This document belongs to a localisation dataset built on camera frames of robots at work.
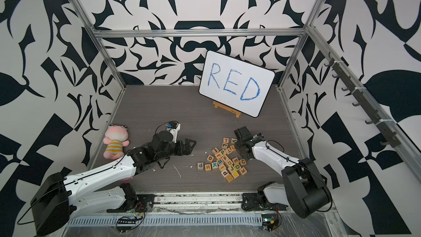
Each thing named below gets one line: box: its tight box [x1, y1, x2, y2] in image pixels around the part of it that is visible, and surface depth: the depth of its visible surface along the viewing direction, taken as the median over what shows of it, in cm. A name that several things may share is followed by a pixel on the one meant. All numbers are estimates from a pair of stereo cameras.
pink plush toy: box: [103, 123, 130, 160], surface depth 89 cm
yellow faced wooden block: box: [224, 173, 235, 183], surface depth 81 cm
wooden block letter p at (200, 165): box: [197, 161, 205, 171], surface depth 85 cm
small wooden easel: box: [212, 100, 242, 118], surface depth 105 cm
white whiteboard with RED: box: [198, 49, 276, 118], surface depth 98 cm
